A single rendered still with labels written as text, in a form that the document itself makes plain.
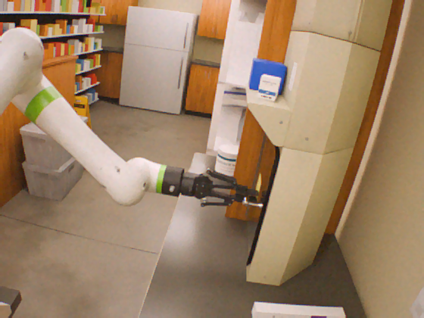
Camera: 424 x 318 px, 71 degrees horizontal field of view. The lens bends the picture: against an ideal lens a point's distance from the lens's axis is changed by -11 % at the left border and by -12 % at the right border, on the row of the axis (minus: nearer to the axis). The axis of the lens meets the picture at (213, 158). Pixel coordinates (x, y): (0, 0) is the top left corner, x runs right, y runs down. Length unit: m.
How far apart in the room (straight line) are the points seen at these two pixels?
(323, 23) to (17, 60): 0.72
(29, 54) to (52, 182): 2.34
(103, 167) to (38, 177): 2.28
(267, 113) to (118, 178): 0.42
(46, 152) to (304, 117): 2.48
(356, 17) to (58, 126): 0.81
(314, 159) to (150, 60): 5.19
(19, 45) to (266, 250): 0.87
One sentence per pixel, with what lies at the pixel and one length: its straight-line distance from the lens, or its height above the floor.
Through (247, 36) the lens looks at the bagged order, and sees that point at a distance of 2.21.
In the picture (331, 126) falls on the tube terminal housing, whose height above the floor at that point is 1.49.
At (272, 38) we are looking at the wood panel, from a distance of 1.19.
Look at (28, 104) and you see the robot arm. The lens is 0.97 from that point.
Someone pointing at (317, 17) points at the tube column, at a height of 1.75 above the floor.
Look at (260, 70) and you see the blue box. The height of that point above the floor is 1.57.
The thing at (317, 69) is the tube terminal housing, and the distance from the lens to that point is 0.84.
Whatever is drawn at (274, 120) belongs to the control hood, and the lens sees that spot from 0.85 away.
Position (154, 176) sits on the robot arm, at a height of 1.22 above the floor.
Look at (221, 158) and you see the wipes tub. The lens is 1.67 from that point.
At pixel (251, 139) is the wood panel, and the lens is 1.26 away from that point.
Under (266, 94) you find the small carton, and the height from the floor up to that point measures 1.52.
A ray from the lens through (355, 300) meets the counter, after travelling 1.21.
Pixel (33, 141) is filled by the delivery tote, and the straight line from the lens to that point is 3.04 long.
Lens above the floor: 1.69
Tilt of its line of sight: 23 degrees down
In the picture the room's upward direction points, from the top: 10 degrees clockwise
